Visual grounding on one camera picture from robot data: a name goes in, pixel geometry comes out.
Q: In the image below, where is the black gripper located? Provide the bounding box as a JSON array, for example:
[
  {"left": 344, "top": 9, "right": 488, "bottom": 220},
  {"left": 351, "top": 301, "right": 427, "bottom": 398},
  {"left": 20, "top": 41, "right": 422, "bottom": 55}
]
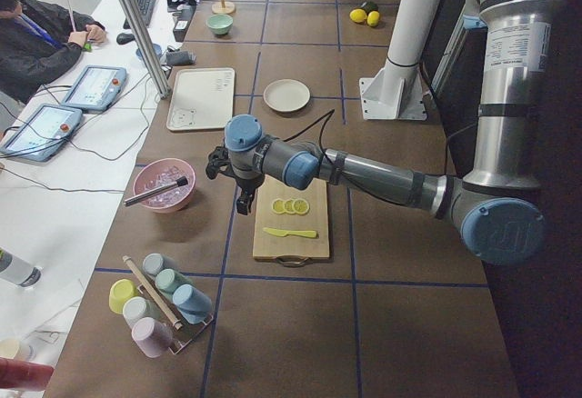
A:
[{"left": 206, "top": 146, "right": 264, "bottom": 198}]

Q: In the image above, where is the round white plate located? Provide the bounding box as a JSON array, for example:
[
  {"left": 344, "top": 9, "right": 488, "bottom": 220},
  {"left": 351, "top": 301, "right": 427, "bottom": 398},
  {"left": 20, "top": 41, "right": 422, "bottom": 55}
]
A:
[{"left": 263, "top": 79, "right": 311, "bottom": 113}]

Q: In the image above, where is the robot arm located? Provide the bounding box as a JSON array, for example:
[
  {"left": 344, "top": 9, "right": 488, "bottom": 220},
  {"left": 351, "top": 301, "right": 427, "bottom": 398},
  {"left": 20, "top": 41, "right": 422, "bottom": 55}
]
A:
[{"left": 206, "top": 0, "right": 567, "bottom": 265}]

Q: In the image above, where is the white bear tray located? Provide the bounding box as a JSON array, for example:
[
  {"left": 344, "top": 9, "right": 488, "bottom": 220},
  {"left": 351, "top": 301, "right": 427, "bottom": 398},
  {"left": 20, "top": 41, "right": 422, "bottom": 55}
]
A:
[{"left": 166, "top": 67, "right": 236, "bottom": 132}]

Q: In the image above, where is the pink bowl with ice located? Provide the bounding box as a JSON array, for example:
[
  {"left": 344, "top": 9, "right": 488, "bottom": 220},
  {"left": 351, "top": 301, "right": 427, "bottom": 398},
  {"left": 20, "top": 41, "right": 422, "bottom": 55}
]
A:
[{"left": 133, "top": 158, "right": 196, "bottom": 214}]

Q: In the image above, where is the lemon slice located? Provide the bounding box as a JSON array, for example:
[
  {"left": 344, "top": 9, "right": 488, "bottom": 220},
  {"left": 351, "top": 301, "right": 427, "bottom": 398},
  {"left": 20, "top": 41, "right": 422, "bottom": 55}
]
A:
[
  {"left": 271, "top": 198, "right": 286, "bottom": 214},
  {"left": 283, "top": 198, "right": 296, "bottom": 214},
  {"left": 292, "top": 198, "right": 310, "bottom": 215}
]

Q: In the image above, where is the yellow plastic knife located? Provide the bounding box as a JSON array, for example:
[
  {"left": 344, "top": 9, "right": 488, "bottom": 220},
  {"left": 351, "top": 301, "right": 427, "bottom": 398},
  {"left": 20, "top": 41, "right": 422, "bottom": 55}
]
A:
[{"left": 263, "top": 227, "right": 318, "bottom": 239}]

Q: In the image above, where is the bamboo cutting board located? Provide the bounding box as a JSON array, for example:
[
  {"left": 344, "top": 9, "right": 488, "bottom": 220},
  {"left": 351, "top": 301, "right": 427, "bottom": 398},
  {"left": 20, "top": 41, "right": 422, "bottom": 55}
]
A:
[{"left": 253, "top": 177, "right": 330, "bottom": 265}]

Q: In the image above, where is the grey cup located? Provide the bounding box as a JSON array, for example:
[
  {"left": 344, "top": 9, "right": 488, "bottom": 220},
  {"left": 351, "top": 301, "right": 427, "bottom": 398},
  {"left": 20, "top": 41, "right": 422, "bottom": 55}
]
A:
[{"left": 142, "top": 253, "right": 178, "bottom": 278}]

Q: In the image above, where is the green cup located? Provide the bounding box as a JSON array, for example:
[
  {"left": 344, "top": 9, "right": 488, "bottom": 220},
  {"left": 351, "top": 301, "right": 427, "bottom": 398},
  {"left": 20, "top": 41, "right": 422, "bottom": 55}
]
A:
[{"left": 155, "top": 268, "right": 190, "bottom": 302}]

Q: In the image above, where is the blue bowl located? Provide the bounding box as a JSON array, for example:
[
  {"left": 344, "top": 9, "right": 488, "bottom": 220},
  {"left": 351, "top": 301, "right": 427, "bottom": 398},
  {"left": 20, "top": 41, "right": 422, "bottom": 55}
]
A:
[{"left": 135, "top": 42, "right": 164, "bottom": 67}]

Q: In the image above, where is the mint green bowl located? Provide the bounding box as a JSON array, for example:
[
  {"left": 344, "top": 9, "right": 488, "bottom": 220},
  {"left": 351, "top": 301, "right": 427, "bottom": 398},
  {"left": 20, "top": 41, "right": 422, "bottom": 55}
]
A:
[{"left": 206, "top": 14, "right": 234, "bottom": 36}]

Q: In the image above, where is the teach pendant tablet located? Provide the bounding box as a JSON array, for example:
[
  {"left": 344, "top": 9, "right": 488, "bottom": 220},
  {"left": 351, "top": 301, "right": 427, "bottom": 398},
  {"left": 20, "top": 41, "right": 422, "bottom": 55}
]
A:
[
  {"left": 1, "top": 104, "right": 83, "bottom": 162},
  {"left": 61, "top": 65, "right": 127, "bottom": 113}
]

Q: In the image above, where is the light blue cup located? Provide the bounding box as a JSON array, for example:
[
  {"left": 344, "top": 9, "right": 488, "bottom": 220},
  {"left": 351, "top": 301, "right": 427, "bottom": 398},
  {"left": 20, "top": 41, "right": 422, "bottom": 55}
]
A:
[{"left": 172, "top": 284, "right": 213, "bottom": 324}]

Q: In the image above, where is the black box with label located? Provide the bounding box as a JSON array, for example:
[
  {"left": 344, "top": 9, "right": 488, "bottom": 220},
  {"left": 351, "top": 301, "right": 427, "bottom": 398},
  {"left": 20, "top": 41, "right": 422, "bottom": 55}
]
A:
[{"left": 173, "top": 5, "right": 196, "bottom": 42}]

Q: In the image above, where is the black computer mouse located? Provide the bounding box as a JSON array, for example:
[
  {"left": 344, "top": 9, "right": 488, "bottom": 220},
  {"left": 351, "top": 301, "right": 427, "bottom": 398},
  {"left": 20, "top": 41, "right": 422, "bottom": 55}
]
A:
[{"left": 116, "top": 33, "right": 135, "bottom": 45}]

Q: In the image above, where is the yellow cup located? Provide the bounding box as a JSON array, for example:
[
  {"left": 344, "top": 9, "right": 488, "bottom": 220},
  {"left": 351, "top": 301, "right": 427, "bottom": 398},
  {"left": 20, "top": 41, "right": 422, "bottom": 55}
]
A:
[{"left": 108, "top": 279, "right": 138, "bottom": 314}]

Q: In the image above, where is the white cup rack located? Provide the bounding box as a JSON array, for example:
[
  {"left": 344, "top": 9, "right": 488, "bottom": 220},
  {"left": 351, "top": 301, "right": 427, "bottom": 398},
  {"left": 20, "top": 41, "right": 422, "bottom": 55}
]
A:
[{"left": 123, "top": 255, "right": 214, "bottom": 355}]

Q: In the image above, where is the black keyboard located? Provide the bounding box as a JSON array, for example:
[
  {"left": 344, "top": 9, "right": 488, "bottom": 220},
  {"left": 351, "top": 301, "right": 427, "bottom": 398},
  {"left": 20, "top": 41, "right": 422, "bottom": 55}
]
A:
[{"left": 135, "top": 0, "right": 156, "bottom": 26}]

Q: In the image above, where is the pink cup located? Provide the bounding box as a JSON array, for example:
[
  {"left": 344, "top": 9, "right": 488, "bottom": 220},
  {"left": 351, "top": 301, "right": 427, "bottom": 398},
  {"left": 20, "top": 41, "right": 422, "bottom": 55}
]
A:
[{"left": 131, "top": 317, "right": 173, "bottom": 358}]

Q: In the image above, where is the yellow lemon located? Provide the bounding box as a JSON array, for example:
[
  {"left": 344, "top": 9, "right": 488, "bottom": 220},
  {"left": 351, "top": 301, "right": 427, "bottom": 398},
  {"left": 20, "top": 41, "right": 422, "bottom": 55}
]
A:
[
  {"left": 349, "top": 8, "right": 367, "bottom": 24},
  {"left": 366, "top": 11, "right": 381, "bottom": 27}
]

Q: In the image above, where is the person in black jacket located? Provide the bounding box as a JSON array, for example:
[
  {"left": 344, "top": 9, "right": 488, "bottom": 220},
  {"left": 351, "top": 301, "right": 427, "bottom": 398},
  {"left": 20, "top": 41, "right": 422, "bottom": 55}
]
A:
[{"left": 1, "top": 0, "right": 106, "bottom": 104}]

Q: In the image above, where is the clear water bottle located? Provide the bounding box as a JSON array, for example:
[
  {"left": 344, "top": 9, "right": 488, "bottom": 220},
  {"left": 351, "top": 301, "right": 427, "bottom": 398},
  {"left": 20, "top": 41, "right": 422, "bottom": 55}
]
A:
[{"left": 0, "top": 249, "right": 41, "bottom": 287}]

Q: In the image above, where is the small white paper cup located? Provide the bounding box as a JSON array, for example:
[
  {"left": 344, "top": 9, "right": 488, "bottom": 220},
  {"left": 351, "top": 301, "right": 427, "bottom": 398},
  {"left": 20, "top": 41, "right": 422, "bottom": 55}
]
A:
[{"left": 0, "top": 338, "right": 35, "bottom": 362}]

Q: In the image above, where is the red cylinder bottle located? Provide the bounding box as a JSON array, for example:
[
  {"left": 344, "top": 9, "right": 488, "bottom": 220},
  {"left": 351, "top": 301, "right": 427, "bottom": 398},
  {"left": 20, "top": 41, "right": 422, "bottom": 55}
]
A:
[{"left": 1, "top": 358, "right": 54, "bottom": 392}]

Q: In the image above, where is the metal scoop black handle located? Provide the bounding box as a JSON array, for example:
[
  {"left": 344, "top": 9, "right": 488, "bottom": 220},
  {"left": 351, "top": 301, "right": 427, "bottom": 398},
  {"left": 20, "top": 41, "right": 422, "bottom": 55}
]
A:
[{"left": 124, "top": 176, "right": 188, "bottom": 207}]

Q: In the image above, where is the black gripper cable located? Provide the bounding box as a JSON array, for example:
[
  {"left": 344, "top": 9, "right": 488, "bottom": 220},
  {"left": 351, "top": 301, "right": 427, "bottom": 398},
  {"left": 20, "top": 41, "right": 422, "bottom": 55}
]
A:
[{"left": 281, "top": 107, "right": 336, "bottom": 163}]

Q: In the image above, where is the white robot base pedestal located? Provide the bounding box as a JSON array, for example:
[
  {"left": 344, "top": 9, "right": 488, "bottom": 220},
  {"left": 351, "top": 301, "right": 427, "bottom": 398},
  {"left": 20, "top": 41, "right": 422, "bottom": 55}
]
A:
[{"left": 359, "top": 0, "right": 440, "bottom": 121}]

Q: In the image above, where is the aluminium frame post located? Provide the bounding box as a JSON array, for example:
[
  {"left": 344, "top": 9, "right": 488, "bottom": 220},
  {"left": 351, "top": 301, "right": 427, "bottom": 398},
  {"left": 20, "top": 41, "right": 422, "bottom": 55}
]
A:
[{"left": 119, "top": 0, "right": 171, "bottom": 99}]

